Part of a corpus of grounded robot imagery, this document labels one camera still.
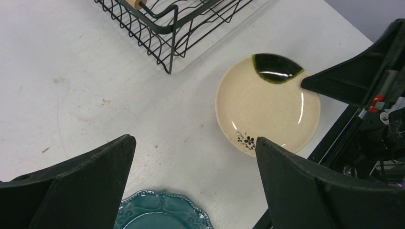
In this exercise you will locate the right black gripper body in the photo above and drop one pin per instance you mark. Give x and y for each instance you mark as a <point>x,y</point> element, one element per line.
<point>387,141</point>

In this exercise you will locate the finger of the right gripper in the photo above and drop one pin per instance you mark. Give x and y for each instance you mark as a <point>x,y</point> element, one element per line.
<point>377,72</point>

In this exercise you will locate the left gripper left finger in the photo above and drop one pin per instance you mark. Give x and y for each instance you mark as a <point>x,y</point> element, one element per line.
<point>83,192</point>

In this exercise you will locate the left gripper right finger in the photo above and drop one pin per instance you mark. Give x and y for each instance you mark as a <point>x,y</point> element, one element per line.
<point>302,194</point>

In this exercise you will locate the teal scalloped plate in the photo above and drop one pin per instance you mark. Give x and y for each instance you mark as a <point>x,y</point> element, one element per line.
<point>150,209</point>

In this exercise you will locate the cream plate with black accent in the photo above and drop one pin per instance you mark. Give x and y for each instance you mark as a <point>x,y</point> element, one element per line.
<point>261,96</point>

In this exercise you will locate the black wire dish rack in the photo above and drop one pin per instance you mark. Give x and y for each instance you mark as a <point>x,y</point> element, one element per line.
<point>167,29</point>

